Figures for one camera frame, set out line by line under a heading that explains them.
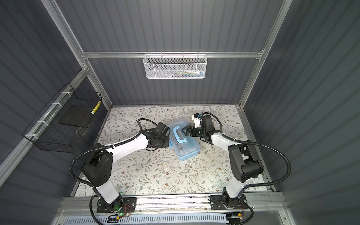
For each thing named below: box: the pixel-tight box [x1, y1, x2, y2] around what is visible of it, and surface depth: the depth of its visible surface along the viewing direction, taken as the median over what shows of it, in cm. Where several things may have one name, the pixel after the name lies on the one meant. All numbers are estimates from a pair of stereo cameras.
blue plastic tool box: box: [168, 119, 201, 162], surface depth 88 cm
